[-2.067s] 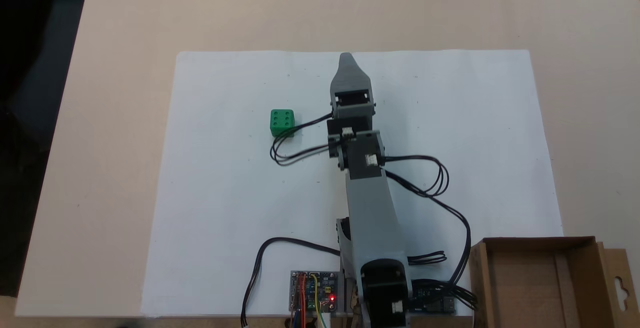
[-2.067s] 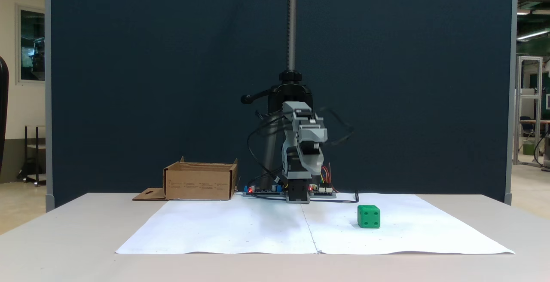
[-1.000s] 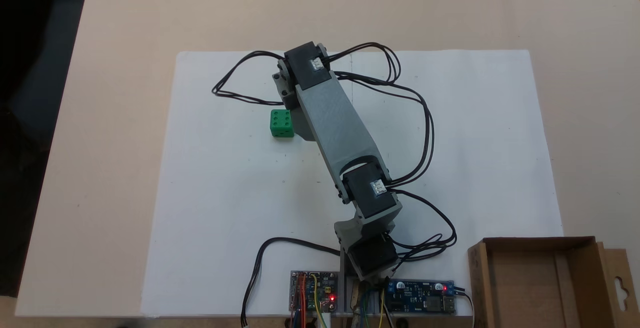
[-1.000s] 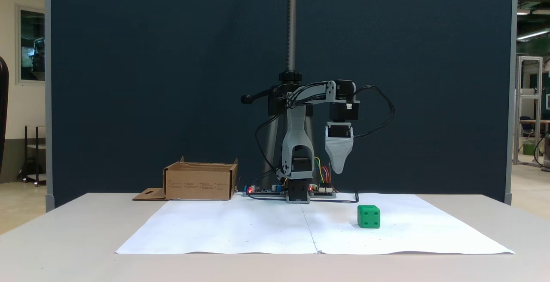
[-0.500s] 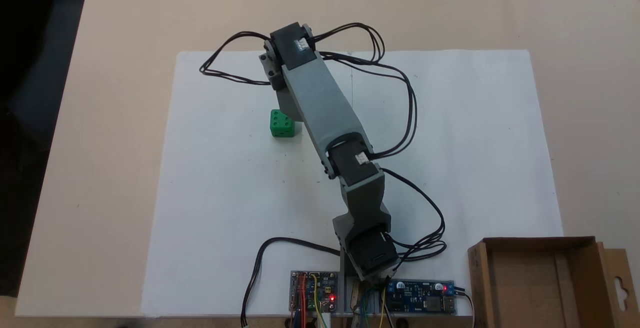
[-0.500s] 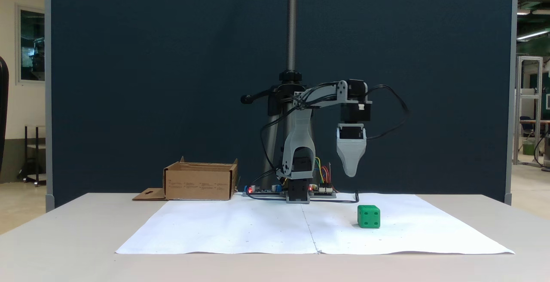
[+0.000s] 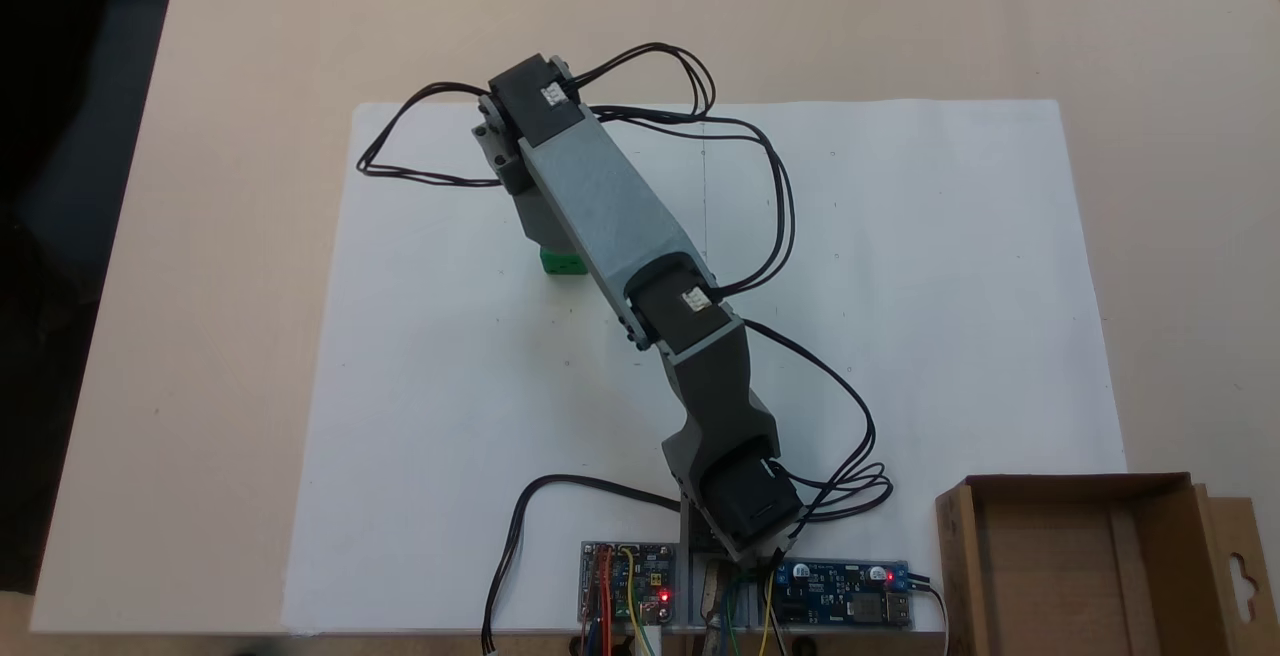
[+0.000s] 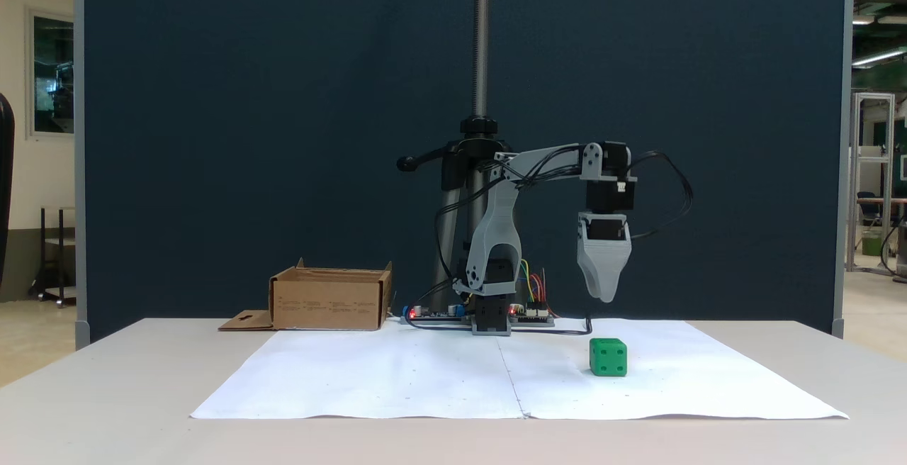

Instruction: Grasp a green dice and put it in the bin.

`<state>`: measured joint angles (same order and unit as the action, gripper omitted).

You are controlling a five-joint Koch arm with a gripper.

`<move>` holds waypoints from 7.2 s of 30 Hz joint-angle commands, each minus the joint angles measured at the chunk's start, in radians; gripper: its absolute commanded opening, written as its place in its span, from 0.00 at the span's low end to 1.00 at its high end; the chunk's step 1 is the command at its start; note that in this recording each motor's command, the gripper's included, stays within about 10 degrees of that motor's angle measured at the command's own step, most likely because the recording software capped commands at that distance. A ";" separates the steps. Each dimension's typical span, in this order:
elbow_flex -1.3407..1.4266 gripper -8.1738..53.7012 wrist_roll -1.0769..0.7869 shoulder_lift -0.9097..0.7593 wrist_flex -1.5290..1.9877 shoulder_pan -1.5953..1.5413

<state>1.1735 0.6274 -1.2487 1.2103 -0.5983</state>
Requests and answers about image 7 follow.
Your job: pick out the green die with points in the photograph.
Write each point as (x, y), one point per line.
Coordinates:
(562, 266)

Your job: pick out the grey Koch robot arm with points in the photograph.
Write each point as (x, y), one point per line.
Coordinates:
(610, 196)

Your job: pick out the white paper sheet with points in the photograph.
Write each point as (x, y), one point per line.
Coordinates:
(450, 386)

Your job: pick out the green controller circuit board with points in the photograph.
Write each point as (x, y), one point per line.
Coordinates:
(650, 566)

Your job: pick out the blue power circuit board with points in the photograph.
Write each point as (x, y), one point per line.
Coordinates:
(840, 601)

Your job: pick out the brown cardboard box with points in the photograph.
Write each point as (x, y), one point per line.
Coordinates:
(1050, 576)

